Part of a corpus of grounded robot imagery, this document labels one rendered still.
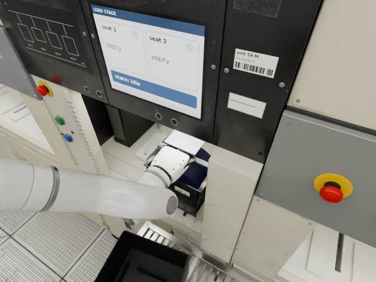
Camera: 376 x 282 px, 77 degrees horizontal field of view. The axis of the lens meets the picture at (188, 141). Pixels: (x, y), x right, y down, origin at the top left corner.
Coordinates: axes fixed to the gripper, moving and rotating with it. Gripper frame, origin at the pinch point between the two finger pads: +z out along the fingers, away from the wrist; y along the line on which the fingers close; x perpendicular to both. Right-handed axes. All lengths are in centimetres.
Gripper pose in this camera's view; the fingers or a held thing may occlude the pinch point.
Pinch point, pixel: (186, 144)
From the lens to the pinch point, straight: 81.6
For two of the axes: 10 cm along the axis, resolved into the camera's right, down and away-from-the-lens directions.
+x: 0.1, -7.1, -7.0
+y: 8.7, 3.5, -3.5
